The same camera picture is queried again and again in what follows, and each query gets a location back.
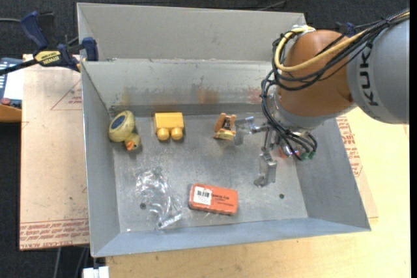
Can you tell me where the brown cardboard board, red print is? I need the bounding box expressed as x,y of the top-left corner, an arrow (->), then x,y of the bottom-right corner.
19,53 -> 379,252

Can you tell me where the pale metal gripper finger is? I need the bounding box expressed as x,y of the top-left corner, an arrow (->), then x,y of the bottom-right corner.
234,116 -> 270,145
253,152 -> 279,188

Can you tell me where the small orange toy figure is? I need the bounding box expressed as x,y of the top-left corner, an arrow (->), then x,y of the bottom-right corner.
213,112 -> 238,141

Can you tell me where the yellow rubber duck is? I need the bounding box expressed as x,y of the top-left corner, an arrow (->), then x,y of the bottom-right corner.
108,110 -> 142,152

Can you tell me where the grey metal bin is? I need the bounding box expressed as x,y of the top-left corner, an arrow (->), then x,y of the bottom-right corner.
76,2 -> 372,258

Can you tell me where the clear crumpled plastic piece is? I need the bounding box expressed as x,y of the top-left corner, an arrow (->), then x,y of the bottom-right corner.
134,167 -> 184,230

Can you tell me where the yellow toy building block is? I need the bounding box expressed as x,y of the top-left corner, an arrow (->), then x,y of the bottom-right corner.
154,111 -> 185,142

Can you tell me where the orange flat block, white label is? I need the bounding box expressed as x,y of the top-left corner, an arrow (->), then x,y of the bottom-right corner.
188,182 -> 239,216

